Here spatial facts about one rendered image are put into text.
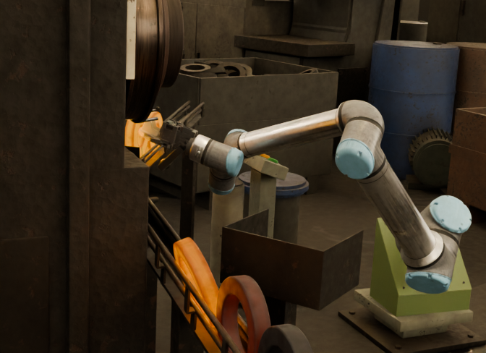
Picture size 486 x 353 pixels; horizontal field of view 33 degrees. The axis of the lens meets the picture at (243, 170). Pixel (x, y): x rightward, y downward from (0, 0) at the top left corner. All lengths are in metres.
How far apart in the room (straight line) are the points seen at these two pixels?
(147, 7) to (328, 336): 1.57
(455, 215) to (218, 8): 3.80
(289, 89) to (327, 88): 0.30
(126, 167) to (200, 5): 4.79
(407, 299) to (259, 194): 0.68
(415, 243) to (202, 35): 4.06
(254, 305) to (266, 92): 3.30
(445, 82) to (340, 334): 2.80
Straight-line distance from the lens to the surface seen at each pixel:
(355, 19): 6.10
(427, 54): 5.51
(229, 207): 3.10
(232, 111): 4.54
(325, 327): 3.21
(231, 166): 2.70
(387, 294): 3.10
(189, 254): 1.59
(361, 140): 2.43
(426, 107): 5.56
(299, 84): 4.82
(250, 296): 1.44
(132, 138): 2.75
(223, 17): 6.34
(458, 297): 3.18
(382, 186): 2.53
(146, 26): 2.04
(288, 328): 1.34
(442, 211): 2.92
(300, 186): 3.53
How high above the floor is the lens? 1.29
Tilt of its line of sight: 13 degrees down
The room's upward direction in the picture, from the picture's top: 3 degrees clockwise
